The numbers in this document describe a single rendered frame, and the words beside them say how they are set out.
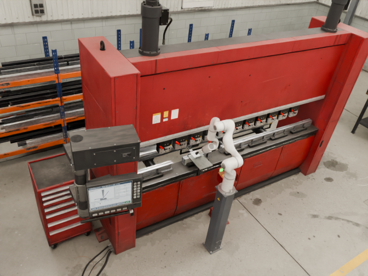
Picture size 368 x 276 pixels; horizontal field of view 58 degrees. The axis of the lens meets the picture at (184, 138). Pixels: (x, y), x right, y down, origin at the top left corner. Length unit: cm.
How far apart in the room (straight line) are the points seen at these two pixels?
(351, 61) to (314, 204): 208
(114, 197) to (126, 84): 93
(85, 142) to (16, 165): 307
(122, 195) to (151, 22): 147
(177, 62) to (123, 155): 105
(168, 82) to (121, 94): 60
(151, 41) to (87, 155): 115
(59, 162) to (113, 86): 147
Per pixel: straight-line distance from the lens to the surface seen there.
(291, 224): 494
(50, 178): 372
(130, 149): 256
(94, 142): 253
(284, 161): 522
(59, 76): 477
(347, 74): 495
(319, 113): 530
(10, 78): 470
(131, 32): 786
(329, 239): 501
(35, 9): 700
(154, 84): 312
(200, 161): 390
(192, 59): 321
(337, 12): 463
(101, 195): 278
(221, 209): 371
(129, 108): 286
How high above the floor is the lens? 348
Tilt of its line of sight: 36 degrees down
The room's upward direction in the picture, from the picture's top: 7 degrees clockwise
